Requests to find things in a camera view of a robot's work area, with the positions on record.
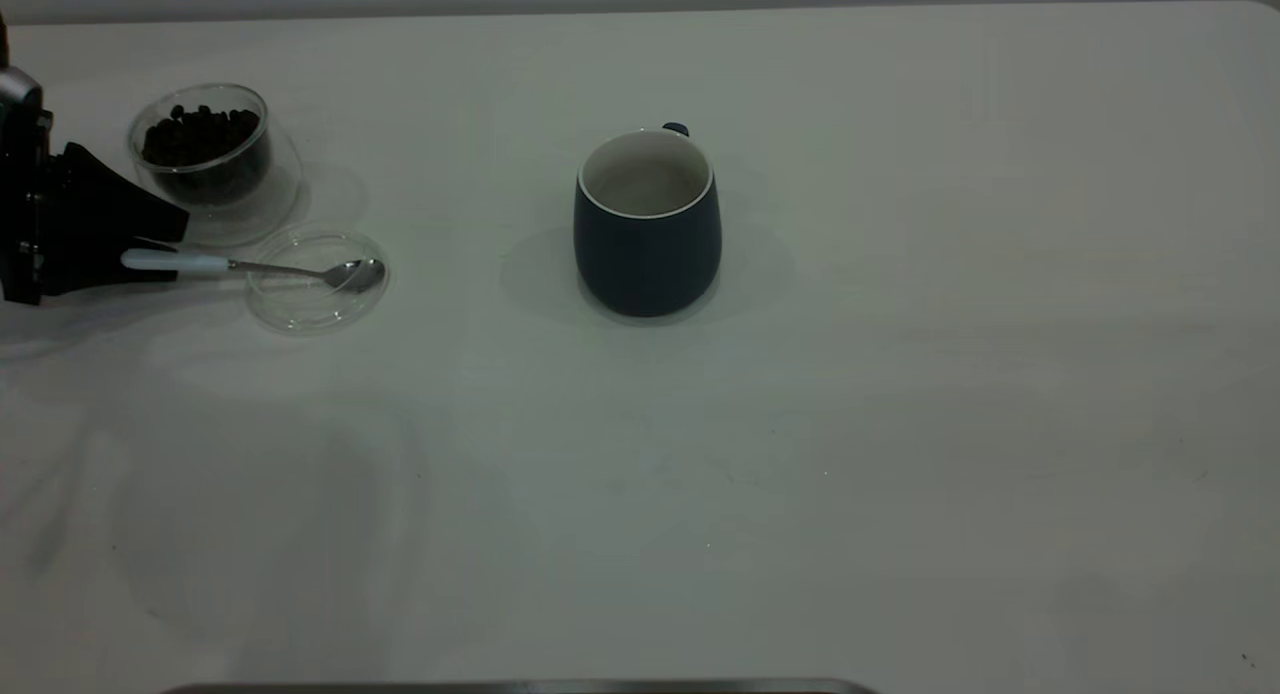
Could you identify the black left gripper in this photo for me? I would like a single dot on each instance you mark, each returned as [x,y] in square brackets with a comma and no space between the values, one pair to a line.
[22,214]

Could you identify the dark grey ceramic mug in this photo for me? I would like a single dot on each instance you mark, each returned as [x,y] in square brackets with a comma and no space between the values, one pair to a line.
[645,264]

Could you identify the dark coffee beans pile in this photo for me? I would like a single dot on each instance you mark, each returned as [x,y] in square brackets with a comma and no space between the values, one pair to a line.
[205,139]

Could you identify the clear round glass lid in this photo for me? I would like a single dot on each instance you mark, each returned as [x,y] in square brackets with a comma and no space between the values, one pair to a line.
[310,319]

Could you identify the clear double-wall glass cup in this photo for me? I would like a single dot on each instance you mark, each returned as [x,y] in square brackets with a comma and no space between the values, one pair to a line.
[235,224]

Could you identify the left wrist camera housing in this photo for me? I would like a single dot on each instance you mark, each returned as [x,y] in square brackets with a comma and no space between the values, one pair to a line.
[20,92]

